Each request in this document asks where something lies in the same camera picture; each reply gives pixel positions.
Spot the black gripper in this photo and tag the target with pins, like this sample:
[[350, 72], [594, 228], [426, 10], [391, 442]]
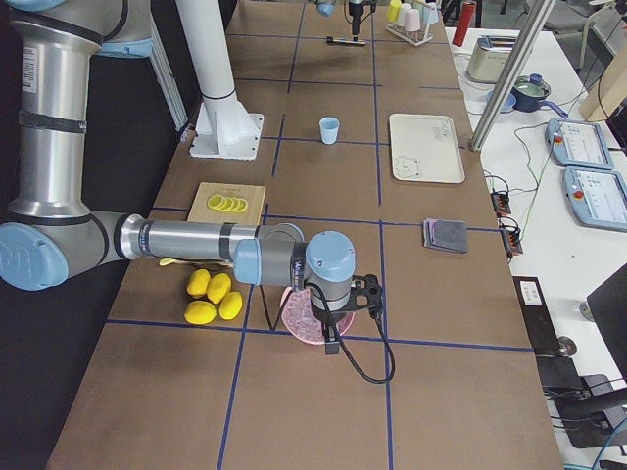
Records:
[[355, 11], [328, 318]]

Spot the striped metal muddler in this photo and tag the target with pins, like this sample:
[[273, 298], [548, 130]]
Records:
[[332, 40]]

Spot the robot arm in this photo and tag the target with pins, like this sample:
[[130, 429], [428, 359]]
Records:
[[127, 155], [326, 9]]

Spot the pink bowl with ice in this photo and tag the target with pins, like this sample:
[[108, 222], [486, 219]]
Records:
[[297, 316]]

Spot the yellow cup on rack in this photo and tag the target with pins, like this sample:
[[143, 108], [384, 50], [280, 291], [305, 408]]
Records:
[[393, 10]]

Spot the white cup on rack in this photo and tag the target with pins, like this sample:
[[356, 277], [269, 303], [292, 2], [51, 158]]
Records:
[[402, 14]]

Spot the pink cup on rack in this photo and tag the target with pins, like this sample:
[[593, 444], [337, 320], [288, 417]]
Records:
[[412, 21]]

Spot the light blue rack cup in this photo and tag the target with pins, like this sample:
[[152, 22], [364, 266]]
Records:
[[429, 13]]

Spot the light blue plastic cup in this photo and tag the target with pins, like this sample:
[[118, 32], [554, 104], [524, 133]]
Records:
[[329, 130]]

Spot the red cylinder container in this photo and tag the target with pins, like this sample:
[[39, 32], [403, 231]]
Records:
[[467, 11]]

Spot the cream toaster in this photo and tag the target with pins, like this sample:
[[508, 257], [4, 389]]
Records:
[[489, 57]]

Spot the cream bear serving tray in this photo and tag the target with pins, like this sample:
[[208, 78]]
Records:
[[424, 148]]

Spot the whole yellow lemon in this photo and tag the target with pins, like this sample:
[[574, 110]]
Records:
[[197, 283]]

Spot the grey folded cloth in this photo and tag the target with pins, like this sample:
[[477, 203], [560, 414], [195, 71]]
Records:
[[445, 235]]

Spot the lemon slice on board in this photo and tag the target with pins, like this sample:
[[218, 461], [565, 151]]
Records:
[[215, 201]]

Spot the wooden cutting board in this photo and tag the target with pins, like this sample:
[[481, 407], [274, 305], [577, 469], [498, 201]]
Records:
[[255, 195]]

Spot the black box with label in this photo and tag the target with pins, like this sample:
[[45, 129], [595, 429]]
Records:
[[537, 319]]

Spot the blue teach pendant far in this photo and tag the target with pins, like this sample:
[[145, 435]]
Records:
[[578, 143]]

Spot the blue teach pendant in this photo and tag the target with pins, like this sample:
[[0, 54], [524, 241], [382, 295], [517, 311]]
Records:
[[578, 143], [597, 197]]

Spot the wooden board leaning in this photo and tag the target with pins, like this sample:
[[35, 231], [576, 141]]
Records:
[[608, 93]]

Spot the black monitor corner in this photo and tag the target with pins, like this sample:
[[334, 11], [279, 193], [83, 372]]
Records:
[[607, 304]]

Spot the blue teach pendant near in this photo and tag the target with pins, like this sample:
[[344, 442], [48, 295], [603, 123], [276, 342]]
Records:
[[597, 197]]

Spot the white wire cup rack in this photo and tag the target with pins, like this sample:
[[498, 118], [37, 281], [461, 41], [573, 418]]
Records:
[[415, 38]]

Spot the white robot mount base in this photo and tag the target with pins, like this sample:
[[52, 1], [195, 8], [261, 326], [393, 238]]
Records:
[[224, 128]]

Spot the blue saucepan with handle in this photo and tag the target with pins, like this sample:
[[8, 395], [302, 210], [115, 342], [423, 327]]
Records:
[[531, 93]]

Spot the aluminium frame post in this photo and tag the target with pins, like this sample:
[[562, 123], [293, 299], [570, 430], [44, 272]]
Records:
[[517, 59]]

